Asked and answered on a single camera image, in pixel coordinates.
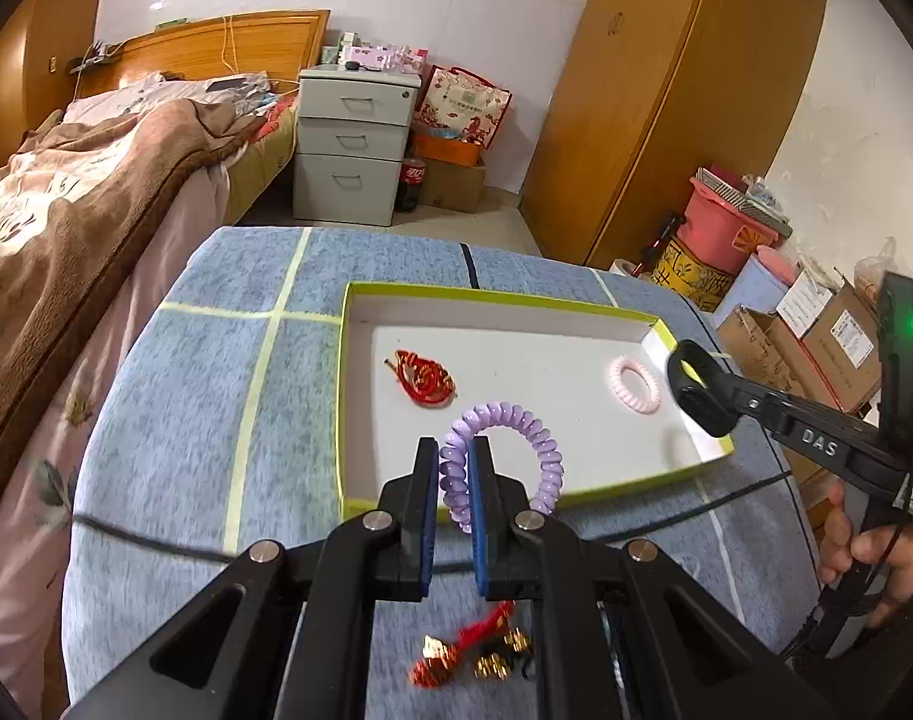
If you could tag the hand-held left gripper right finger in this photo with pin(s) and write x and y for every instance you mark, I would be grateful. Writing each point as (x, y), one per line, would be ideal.
(480, 532)

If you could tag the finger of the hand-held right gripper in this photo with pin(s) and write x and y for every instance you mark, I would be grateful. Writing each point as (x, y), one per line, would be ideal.
(756, 401)

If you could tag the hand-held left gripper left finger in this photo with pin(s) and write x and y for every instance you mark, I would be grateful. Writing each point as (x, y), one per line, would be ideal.
(426, 525)

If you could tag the black wrist band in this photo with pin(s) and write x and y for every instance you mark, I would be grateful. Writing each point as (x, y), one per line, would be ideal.
(700, 409)

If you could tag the white tray with green rim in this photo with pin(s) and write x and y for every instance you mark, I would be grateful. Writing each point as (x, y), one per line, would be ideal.
(531, 367)

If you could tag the person's right hand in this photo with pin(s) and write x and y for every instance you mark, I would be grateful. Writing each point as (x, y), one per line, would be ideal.
(906, 540)

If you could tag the cardboard box with label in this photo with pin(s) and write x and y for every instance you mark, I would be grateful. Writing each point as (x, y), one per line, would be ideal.
(846, 345)

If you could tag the pale blue bin pink lid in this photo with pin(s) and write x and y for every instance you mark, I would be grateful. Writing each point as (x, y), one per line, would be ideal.
(756, 285)

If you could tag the yellow patterned tin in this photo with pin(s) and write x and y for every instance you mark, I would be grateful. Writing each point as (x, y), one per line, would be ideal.
(689, 274)

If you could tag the pink plastic bucket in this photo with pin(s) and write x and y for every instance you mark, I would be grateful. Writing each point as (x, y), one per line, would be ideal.
(715, 232)

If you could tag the clear plastic bag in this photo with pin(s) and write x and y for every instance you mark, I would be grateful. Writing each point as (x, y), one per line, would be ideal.
(873, 270)

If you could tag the white roll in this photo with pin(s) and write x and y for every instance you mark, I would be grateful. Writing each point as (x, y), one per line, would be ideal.
(621, 268)

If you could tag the red black folding tool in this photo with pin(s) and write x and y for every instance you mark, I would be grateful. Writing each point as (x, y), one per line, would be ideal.
(663, 236)

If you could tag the grey ribbed board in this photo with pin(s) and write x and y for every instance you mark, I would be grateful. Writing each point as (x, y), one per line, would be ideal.
(749, 202)

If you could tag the wooden wardrobe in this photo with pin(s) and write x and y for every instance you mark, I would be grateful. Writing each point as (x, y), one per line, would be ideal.
(651, 90)

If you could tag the plain cardboard box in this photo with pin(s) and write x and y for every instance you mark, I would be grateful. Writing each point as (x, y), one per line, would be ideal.
(456, 186)

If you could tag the cola bottle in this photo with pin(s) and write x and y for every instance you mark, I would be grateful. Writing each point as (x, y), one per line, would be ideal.
(410, 184)

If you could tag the bed with brown blanket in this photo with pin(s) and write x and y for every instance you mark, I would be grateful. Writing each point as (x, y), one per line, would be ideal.
(126, 330)

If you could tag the orange box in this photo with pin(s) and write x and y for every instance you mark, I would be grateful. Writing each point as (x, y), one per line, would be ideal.
(445, 148)

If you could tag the grey drawer nightstand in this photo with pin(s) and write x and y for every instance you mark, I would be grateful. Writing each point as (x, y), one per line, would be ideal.
(348, 142)

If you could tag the red patterned gift bag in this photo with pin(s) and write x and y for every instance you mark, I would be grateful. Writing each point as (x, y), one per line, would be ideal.
(464, 105)

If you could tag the pink box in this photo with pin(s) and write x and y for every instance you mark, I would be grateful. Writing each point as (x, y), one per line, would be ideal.
(385, 60)

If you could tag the brown blanket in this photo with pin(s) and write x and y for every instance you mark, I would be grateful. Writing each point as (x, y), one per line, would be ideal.
(66, 225)

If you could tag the floral duvet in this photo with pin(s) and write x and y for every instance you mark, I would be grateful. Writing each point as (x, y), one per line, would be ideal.
(141, 90)

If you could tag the wooden bed headboard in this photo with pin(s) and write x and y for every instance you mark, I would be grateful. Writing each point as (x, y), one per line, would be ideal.
(201, 45)

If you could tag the power strip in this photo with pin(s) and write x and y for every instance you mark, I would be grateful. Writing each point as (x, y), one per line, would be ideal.
(96, 56)

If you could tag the wooden cabinet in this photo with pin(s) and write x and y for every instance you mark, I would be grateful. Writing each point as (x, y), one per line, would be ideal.
(29, 52)

